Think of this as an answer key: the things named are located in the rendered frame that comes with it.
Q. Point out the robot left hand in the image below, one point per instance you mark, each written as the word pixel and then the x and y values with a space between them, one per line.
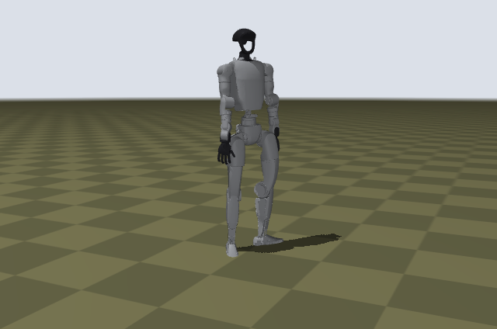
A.
pixel 276 133

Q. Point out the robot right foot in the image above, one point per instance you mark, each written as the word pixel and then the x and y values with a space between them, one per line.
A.
pixel 231 250

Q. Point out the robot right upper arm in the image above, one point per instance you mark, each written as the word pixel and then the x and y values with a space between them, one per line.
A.
pixel 224 73

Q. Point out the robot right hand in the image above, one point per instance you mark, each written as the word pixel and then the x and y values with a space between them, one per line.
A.
pixel 225 150

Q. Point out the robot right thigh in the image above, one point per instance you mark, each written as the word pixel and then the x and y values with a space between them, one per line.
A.
pixel 236 165

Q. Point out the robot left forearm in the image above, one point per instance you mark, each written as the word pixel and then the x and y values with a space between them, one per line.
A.
pixel 273 117

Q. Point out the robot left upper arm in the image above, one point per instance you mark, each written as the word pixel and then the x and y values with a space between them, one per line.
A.
pixel 271 99

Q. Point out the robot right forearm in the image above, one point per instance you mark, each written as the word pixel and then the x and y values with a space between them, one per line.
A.
pixel 225 120

